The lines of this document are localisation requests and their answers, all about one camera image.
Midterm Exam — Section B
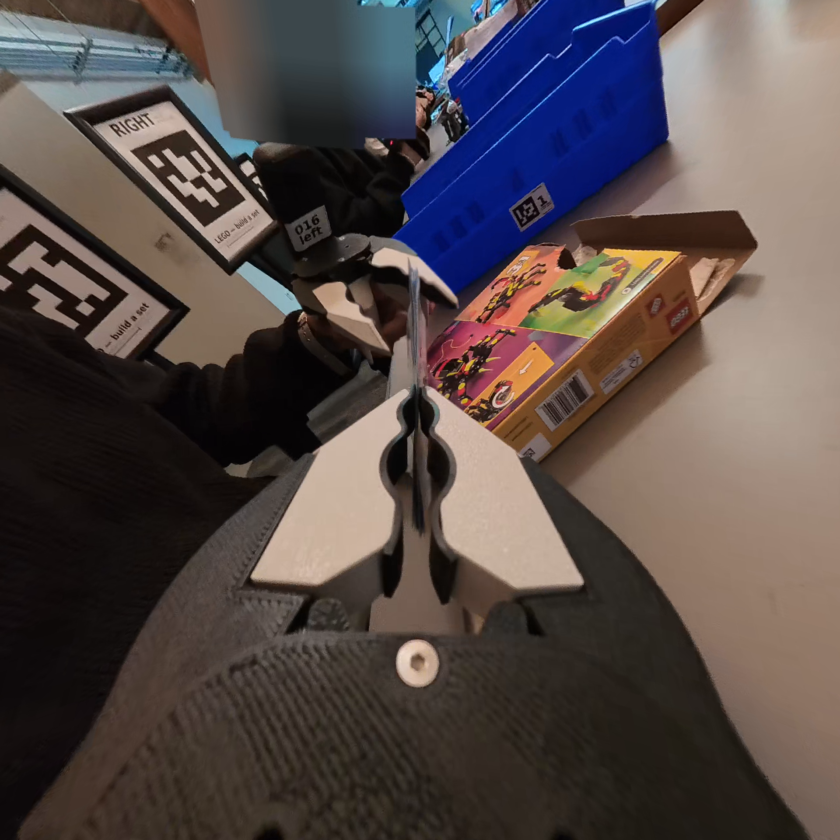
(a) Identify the person's left hand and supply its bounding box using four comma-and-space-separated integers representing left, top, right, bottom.
367, 289, 427, 358

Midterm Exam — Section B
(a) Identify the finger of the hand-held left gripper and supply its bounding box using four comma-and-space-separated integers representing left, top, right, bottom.
311, 276, 396, 361
367, 244, 460, 311

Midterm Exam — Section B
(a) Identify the black framed marker sign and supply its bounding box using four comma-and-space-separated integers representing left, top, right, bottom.
63, 85, 280, 275
0, 164, 191, 361

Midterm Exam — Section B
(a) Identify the blue plastic bin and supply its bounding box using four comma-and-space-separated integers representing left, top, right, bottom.
446, 0, 627, 126
392, 1, 672, 295

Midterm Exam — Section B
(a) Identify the wristwatch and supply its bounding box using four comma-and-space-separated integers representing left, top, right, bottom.
295, 311, 357, 376

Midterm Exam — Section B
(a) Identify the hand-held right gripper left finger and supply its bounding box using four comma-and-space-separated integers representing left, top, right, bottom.
249, 392, 421, 599

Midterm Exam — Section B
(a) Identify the person's left forearm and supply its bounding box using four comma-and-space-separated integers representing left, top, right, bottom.
154, 308, 371, 463

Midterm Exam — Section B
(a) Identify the pale blue instruction booklet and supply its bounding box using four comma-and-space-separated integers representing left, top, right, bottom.
384, 259, 437, 536

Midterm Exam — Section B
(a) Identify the yellow cardboard toy box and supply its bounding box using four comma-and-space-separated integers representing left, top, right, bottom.
427, 210, 759, 463

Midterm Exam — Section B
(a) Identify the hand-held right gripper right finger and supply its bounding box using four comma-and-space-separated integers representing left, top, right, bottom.
416, 392, 586, 621

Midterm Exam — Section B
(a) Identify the person's black sweater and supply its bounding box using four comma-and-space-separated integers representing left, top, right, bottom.
0, 305, 316, 840

